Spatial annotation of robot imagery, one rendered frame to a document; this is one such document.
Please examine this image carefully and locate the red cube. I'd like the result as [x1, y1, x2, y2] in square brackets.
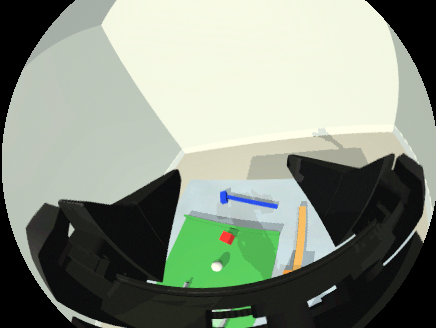
[219, 232, 234, 245]

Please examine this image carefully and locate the white golf ball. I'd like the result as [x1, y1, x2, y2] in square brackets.
[211, 261, 222, 272]

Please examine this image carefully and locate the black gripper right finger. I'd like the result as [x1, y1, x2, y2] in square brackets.
[287, 153, 395, 246]

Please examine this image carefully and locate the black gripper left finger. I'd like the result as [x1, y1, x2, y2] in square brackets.
[57, 169, 182, 282]

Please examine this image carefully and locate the green flat mat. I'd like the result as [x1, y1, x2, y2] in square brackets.
[157, 218, 279, 328]

